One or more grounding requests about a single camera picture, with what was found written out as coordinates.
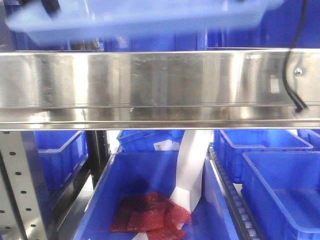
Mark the red mesh bag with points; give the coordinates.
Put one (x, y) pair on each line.
(154, 214)

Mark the stainless steel shelf beam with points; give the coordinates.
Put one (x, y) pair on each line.
(228, 88)

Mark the blue bin with red bags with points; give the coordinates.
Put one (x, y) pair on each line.
(140, 173)

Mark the blue bin lower right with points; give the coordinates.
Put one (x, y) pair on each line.
(282, 190)

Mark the roller track rail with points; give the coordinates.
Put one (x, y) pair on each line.
(242, 218)

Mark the perforated steel shelf upright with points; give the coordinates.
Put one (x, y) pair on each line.
(24, 173)

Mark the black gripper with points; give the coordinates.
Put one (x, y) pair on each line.
(51, 7)

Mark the white paper strip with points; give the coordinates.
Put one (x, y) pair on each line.
(189, 169)

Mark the blue bin rear centre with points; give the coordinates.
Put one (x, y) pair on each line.
(150, 140)

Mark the blue plastic tray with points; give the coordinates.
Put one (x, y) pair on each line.
(77, 20)

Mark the blue bin rear right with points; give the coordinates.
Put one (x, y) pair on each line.
(230, 144)

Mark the blue bin lower left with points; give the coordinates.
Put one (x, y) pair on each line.
(61, 152)

